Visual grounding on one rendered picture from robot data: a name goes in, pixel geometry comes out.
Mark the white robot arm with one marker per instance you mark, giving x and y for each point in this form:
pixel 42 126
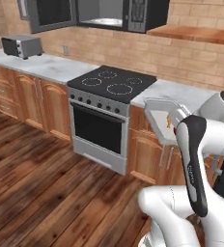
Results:
pixel 168 205

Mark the black oven door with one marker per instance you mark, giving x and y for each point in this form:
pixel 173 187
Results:
pixel 98 128

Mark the white tupperware with meal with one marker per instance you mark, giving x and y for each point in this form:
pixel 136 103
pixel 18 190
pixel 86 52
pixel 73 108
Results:
pixel 156 121

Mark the wooden cupboard door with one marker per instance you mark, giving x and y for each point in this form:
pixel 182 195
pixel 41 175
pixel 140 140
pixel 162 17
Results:
pixel 27 99
pixel 176 173
pixel 144 157
pixel 56 109

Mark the orange shrimp piece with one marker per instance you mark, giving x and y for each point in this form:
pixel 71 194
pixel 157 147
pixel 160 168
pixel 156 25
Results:
pixel 168 121

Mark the red tomato piece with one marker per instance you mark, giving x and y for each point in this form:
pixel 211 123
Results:
pixel 174 130

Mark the black and silver microwave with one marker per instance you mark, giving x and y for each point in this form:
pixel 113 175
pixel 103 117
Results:
pixel 139 14

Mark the black microwave door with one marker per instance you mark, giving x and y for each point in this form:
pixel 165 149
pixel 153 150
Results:
pixel 52 13

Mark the black oven knob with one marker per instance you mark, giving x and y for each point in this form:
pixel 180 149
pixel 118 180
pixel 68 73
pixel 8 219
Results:
pixel 99 105
pixel 117 110
pixel 88 101
pixel 108 108
pixel 80 98
pixel 72 96

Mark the black glass hob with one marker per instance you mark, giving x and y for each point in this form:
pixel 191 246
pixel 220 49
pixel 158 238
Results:
pixel 112 83

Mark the silver toaster oven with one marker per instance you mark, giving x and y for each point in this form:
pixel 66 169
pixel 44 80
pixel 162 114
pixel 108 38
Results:
pixel 27 46

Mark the grey wall outlet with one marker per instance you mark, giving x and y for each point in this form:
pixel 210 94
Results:
pixel 65 50

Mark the wooden wall shelf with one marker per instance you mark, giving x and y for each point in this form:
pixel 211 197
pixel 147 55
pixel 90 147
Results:
pixel 194 33

